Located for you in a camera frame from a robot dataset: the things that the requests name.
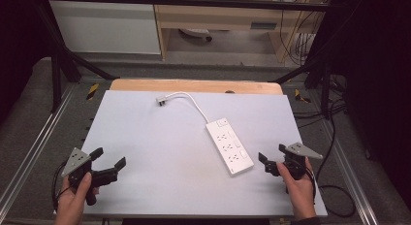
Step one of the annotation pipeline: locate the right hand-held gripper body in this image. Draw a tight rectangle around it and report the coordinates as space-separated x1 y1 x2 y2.
278 142 324 181

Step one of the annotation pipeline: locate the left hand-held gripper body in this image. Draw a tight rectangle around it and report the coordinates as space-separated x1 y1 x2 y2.
60 146 119 207

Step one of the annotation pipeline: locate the person's right hand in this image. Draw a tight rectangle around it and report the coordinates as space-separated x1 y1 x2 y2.
276 157 318 221

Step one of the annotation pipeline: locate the person's left hand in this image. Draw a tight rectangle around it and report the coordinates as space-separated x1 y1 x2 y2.
53 171 102 225

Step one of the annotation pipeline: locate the white power strip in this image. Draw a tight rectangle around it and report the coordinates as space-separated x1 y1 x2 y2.
205 117 255 177

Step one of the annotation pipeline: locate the yellow black tape marker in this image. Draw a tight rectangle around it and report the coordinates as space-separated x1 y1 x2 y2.
293 88 312 104
85 82 100 101

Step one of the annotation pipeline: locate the wooden table board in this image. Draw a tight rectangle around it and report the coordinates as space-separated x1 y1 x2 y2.
109 78 285 96

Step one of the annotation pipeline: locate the white cabinet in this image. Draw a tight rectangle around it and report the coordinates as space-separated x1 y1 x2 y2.
48 0 162 55

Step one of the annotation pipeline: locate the office chair base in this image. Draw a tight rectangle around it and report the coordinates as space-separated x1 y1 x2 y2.
178 27 214 43

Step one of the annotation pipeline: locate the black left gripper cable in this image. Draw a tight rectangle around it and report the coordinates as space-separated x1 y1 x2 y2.
50 160 72 212

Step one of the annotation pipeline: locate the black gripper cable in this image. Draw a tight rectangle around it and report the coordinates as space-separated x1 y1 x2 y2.
50 160 72 212
303 98 357 219

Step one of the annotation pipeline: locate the aluminium rail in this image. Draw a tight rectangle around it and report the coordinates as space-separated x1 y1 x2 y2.
322 120 380 225
0 83 78 208

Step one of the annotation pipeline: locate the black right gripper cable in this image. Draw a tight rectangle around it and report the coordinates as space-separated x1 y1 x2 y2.
303 98 357 219

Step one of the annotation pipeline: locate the white power strip cable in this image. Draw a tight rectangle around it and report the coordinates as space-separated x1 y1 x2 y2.
164 91 210 125

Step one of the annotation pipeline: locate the bundle of black cables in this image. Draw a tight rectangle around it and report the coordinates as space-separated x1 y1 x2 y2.
278 1 317 67

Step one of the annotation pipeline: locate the black metal frame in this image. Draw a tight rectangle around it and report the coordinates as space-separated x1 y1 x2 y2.
31 0 337 120

